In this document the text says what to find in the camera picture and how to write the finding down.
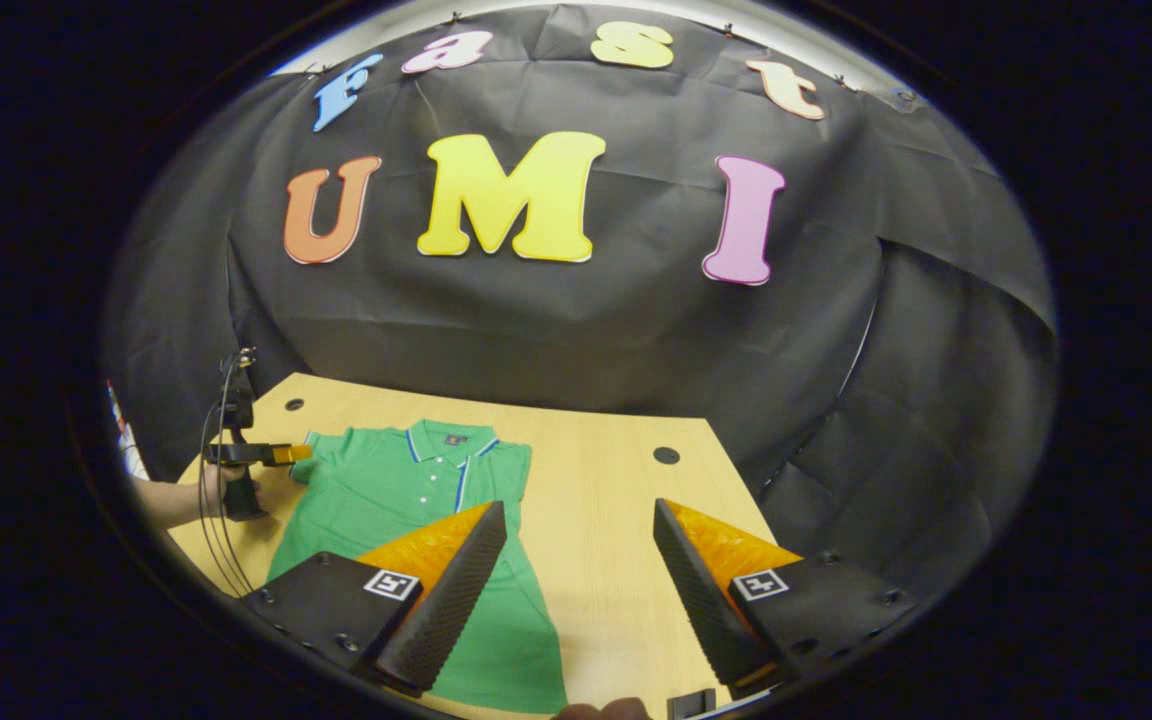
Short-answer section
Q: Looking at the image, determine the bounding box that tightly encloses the black backdrop cloth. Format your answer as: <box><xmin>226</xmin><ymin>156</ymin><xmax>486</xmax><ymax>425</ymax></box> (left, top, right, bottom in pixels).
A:
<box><xmin>101</xmin><ymin>5</ymin><xmax>1059</xmax><ymax>601</ymax></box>

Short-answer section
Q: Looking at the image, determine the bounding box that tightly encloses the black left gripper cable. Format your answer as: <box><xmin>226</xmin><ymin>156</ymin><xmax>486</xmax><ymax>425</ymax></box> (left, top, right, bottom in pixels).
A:
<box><xmin>196</xmin><ymin>350</ymin><xmax>259</xmax><ymax>599</ymax></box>

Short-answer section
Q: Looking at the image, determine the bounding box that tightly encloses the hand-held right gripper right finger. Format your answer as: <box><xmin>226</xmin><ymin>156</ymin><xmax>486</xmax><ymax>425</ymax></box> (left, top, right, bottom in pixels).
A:
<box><xmin>652</xmin><ymin>498</ymin><xmax>922</xmax><ymax>701</ymax></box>

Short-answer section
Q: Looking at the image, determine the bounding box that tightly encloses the green T-shirt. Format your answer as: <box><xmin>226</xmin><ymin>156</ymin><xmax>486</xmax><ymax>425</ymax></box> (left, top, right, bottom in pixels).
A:
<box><xmin>266</xmin><ymin>420</ymin><xmax>569</xmax><ymax>715</ymax></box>

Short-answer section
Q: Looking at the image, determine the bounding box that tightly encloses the white blue-edged panel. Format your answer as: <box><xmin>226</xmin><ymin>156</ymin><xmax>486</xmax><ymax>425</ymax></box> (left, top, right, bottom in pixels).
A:
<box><xmin>106</xmin><ymin>380</ymin><xmax>149</xmax><ymax>481</ymax></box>

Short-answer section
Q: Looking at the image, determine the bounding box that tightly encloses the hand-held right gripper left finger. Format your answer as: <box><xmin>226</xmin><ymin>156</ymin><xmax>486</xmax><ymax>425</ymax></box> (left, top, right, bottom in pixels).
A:
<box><xmin>239</xmin><ymin>500</ymin><xmax>509</xmax><ymax>699</ymax></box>

